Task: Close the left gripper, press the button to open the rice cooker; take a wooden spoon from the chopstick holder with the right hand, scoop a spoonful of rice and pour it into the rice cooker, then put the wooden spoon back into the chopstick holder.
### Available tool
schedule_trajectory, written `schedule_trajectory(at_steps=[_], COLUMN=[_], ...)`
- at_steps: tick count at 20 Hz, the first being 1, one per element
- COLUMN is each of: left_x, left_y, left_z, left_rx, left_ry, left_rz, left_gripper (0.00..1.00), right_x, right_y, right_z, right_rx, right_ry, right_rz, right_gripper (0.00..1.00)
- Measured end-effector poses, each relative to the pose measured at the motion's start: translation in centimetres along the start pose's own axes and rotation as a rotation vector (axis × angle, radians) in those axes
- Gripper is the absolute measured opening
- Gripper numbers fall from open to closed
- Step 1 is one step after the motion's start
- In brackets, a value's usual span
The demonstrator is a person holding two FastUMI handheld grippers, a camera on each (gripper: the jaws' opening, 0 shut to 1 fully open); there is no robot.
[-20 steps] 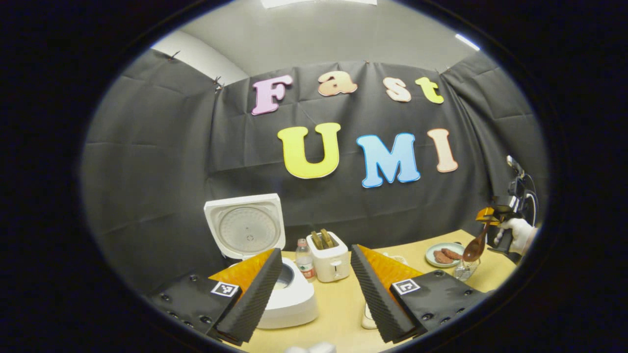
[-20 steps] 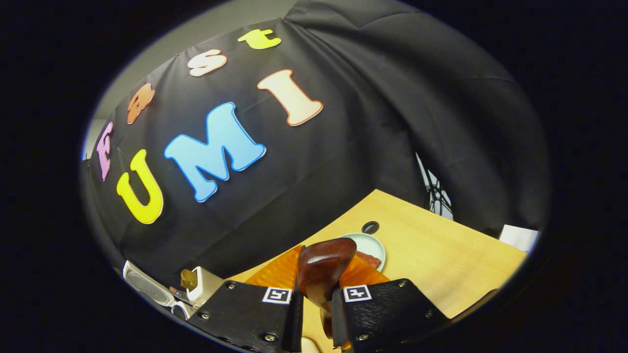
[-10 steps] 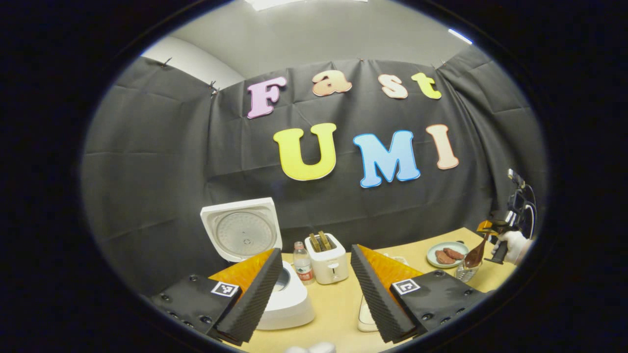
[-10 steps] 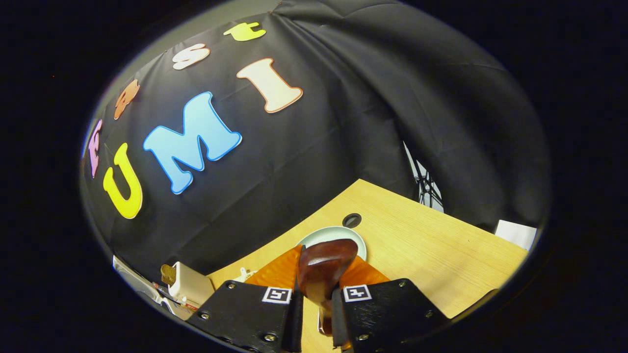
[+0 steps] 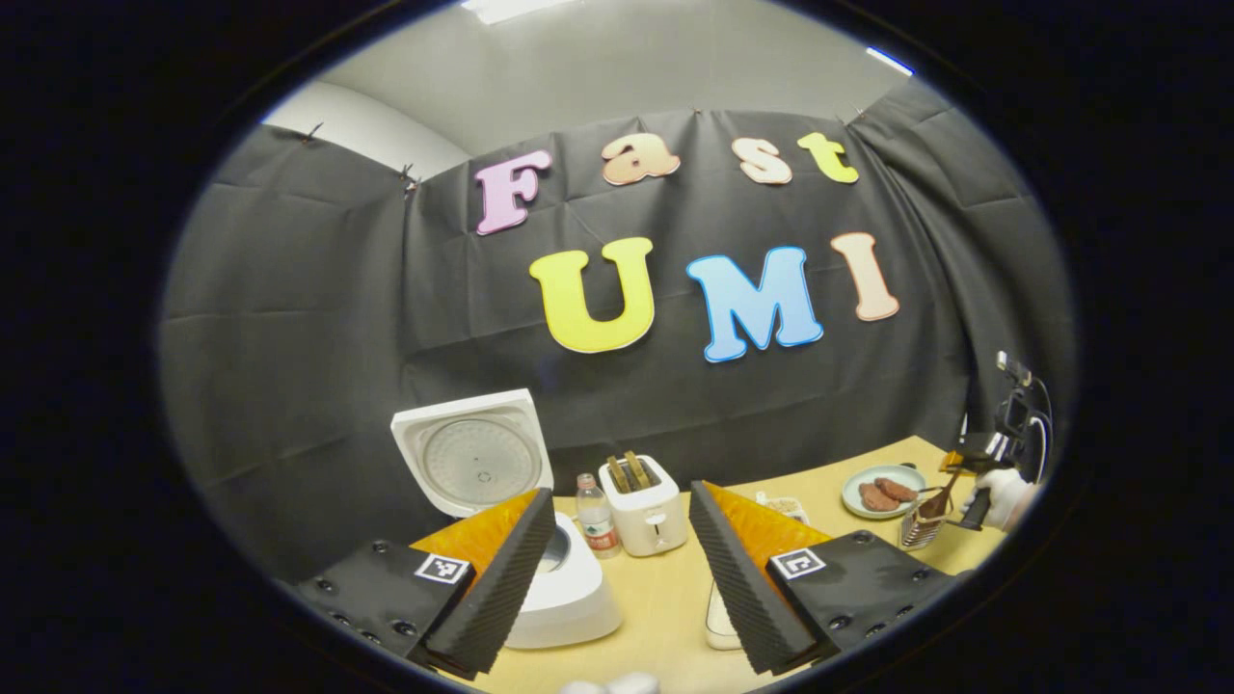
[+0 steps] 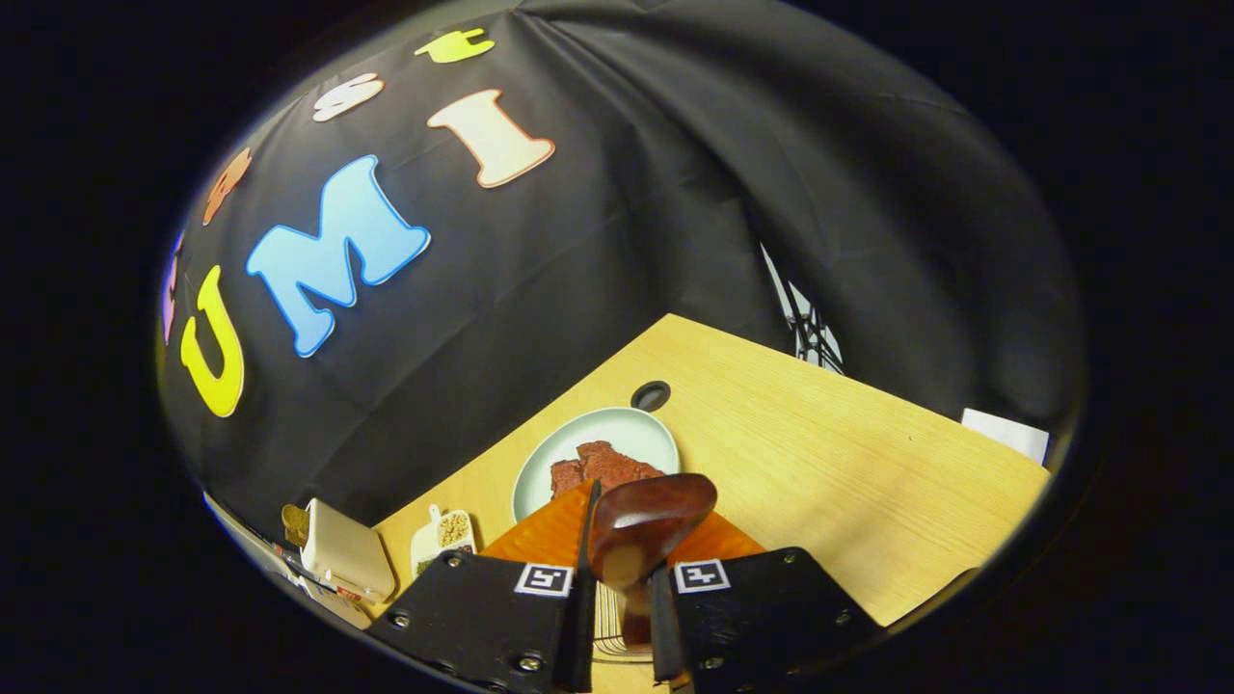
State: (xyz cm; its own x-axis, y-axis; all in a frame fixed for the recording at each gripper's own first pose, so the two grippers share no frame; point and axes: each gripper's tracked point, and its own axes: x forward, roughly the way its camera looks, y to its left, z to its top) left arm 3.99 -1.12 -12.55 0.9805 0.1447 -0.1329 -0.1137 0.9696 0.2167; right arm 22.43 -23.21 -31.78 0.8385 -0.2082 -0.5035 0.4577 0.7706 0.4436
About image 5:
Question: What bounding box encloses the clear plastic water bottle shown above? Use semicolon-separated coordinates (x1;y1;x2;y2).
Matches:
576;472;621;560

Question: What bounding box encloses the black backdrop cloth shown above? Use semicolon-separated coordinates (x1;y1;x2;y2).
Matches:
159;77;1076;584

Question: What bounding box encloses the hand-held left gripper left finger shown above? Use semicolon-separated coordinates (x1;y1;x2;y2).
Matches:
289;487;558;676

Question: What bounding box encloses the white toaster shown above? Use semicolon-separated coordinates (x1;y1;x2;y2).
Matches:
598;455;688;558

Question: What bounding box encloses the large ceiling light panel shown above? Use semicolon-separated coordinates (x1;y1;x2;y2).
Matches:
461;0;579;25

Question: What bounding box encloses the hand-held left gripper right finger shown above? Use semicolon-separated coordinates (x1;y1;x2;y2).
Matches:
687;479;965;676

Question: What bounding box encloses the pale green plate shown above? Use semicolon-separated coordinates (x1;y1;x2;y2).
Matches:
842;465;927;521

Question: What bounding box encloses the clear plastic rice box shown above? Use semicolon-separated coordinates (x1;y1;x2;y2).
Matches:
704;578;743;652

